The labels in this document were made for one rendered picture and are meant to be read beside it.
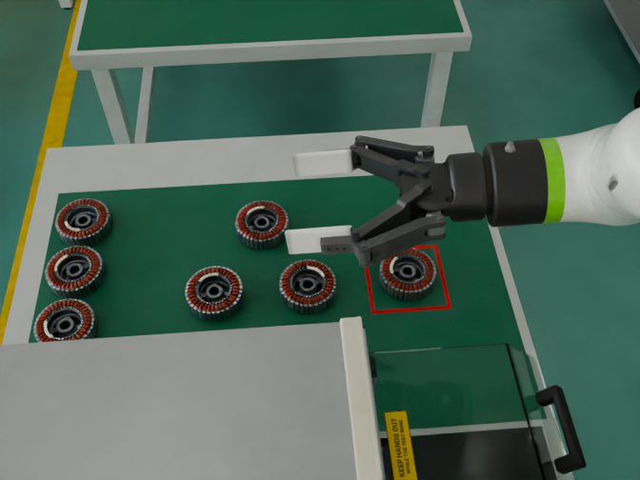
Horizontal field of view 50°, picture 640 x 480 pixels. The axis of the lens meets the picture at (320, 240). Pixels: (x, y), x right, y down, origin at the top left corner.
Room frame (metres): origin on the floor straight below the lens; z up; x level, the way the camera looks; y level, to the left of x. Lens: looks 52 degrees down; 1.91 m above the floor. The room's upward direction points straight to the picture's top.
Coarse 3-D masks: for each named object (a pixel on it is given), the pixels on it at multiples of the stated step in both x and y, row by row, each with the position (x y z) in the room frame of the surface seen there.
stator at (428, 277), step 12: (408, 252) 0.84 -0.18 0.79; (420, 252) 0.84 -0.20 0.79; (384, 264) 0.82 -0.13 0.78; (396, 264) 0.83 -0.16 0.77; (408, 264) 0.83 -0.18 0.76; (420, 264) 0.82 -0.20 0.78; (432, 264) 0.82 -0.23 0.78; (384, 276) 0.79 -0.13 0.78; (408, 276) 0.79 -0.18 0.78; (432, 276) 0.79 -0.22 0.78; (384, 288) 0.77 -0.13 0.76; (396, 288) 0.76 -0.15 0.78; (408, 288) 0.76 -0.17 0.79; (420, 288) 0.76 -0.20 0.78
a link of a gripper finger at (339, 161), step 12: (300, 156) 0.58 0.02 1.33; (312, 156) 0.58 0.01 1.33; (324, 156) 0.58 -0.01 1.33; (336, 156) 0.58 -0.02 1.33; (348, 156) 0.58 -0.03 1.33; (300, 168) 0.58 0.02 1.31; (312, 168) 0.58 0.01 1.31; (324, 168) 0.58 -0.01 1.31; (336, 168) 0.58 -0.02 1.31; (348, 168) 0.58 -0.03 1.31
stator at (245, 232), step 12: (252, 204) 0.97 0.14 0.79; (264, 204) 0.97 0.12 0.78; (276, 204) 0.98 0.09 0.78; (240, 216) 0.94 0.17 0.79; (252, 216) 0.95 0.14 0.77; (264, 216) 0.95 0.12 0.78; (276, 216) 0.94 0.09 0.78; (240, 228) 0.91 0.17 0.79; (252, 228) 0.93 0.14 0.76; (264, 228) 0.92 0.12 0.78; (276, 228) 0.91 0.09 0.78; (288, 228) 0.92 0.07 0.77; (240, 240) 0.90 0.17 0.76; (252, 240) 0.88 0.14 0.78; (264, 240) 0.88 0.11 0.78; (276, 240) 0.89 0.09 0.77
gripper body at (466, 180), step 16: (448, 160) 0.53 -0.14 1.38; (464, 160) 0.52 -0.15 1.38; (480, 160) 0.52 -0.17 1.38; (400, 176) 0.53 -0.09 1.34; (416, 176) 0.53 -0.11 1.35; (432, 176) 0.52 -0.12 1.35; (448, 176) 0.52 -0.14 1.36; (464, 176) 0.50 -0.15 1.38; (480, 176) 0.50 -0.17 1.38; (400, 192) 0.50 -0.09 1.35; (432, 192) 0.50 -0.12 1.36; (448, 192) 0.49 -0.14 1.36; (464, 192) 0.48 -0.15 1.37; (480, 192) 0.48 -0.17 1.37; (416, 208) 0.48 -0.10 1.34; (432, 208) 0.47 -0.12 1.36; (448, 208) 0.48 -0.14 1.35; (464, 208) 0.48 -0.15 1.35; (480, 208) 0.48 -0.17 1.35
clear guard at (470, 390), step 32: (384, 352) 0.46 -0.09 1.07; (416, 352) 0.46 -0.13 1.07; (448, 352) 0.46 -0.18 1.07; (480, 352) 0.46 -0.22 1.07; (512, 352) 0.47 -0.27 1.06; (384, 384) 0.42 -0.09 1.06; (416, 384) 0.42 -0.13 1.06; (448, 384) 0.42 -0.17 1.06; (480, 384) 0.42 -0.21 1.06; (512, 384) 0.42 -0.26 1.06; (544, 384) 0.44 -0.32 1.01; (384, 416) 0.37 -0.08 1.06; (416, 416) 0.37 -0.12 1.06; (448, 416) 0.37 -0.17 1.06; (480, 416) 0.37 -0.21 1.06; (512, 416) 0.37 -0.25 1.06; (544, 416) 0.38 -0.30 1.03; (384, 448) 0.33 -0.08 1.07; (416, 448) 0.33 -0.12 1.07; (448, 448) 0.33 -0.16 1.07; (480, 448) 0.33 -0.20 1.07; (512, 448) 0.33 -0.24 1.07; (544, 448) 0.33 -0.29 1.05
